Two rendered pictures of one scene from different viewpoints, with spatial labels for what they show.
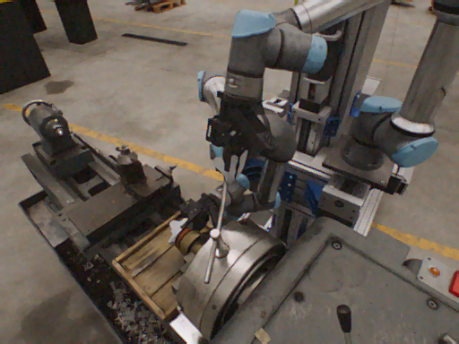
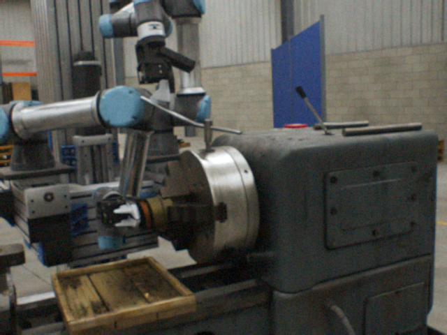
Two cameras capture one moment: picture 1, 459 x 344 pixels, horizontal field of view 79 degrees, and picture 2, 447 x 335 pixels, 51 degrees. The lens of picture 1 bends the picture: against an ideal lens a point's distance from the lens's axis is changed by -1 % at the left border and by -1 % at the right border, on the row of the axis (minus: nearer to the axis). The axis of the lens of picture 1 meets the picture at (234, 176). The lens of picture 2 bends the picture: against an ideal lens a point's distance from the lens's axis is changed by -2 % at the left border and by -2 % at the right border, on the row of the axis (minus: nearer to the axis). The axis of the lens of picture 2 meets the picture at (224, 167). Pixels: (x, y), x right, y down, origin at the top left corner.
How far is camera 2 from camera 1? 1.29 m
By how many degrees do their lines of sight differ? 68
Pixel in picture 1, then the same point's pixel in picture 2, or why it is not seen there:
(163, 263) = (116, 299)
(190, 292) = (223, 179)
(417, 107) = (193, 75)
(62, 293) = not seen: outside the picture
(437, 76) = (195, 53)
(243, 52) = (156, 8)
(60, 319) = not seen: outside the picture
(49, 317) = not seen: outside the picture
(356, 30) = (103, 60)
